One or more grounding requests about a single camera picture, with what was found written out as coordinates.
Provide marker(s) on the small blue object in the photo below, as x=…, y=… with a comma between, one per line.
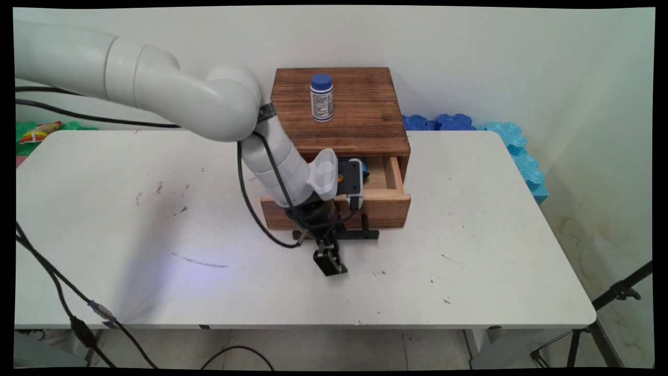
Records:
x=365, y=169

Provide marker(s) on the cyan foam mat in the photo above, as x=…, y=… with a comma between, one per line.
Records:
x=524, y=162

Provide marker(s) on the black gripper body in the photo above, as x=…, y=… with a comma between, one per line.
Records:
x=313, y=216

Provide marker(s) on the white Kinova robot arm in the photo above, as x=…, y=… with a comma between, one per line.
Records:
x=156, y=89

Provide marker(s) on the black tripod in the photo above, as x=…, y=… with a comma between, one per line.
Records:
x=621, y=290

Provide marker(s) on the green foam mat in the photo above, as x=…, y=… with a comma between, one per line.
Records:
x=73, y=126

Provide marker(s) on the white table leg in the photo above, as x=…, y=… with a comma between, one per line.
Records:
x=490, y=347

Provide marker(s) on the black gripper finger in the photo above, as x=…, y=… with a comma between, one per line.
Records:
x=339, y=258
x=322, y=261

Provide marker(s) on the dark blue foam mat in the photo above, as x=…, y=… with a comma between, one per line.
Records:
x=456, y=121
x=417, y=123

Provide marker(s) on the brown wooden cabinet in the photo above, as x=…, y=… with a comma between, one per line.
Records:
x=355, y=99

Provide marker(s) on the white bottle blue cap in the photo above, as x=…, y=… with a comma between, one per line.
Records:
x=321, y=102

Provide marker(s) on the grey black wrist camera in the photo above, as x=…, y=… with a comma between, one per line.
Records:
x=350, y=177

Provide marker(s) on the red yellow snack bag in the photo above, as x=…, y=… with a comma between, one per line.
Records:
x=39, y=131

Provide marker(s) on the light wooden drawer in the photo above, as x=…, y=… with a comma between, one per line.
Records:
x=386, y=209

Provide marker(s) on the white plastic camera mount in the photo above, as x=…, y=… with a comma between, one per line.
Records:
x=323, y=175

